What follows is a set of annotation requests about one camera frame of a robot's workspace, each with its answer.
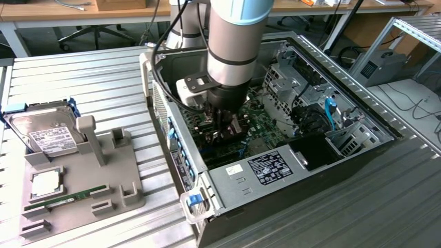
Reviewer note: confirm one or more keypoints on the green RAM stick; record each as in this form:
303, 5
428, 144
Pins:
68, 199

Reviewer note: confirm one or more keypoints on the grey plastic parts rack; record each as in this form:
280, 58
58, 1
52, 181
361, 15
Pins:
83, 180

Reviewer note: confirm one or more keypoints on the brown cardboard box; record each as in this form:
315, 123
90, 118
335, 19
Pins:
117, 5

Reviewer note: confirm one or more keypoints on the grey power supply unit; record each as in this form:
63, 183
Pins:
233, 186

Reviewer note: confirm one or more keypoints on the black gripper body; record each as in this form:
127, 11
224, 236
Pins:
229, 95

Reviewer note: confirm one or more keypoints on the perforated metal drive cage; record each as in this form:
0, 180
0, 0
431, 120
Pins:
280, 100

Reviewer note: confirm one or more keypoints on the green motherboard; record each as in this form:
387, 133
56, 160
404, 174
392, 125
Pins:
268, 124

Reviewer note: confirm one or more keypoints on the small orange box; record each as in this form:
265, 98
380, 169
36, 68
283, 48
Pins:
309, 2

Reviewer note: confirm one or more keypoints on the silver hard disk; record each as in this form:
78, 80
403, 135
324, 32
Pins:
44, 134

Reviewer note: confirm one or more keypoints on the grey control cabinet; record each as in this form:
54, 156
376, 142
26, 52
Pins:
385, 67

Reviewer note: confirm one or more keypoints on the blue disk caddy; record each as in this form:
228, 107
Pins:
15, 108

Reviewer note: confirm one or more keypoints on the aluminium profile frame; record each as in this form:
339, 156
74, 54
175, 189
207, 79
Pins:
413, 31

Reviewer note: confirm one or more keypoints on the wooden desk white legs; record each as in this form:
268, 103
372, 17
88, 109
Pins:
51, 13
309, 9

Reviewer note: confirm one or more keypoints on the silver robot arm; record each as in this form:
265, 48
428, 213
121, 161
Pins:
233, 46

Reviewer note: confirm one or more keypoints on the black Nvidia graphics card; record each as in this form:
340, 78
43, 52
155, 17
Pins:
213, 138

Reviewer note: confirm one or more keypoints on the silver disk bay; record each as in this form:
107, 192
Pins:
349, 143

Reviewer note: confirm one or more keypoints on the black stand pole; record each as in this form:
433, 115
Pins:
344, 24

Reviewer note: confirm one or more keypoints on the long black expansion slot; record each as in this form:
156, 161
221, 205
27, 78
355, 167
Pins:
220, 154
224, 162

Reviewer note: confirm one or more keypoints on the silver CPU chip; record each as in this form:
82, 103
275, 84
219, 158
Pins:
44, 184

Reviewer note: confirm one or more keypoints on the silver chipset heatsink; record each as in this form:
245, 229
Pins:
259, 146

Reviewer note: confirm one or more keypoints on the open grey PC case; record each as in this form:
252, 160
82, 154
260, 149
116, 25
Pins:
309, 201

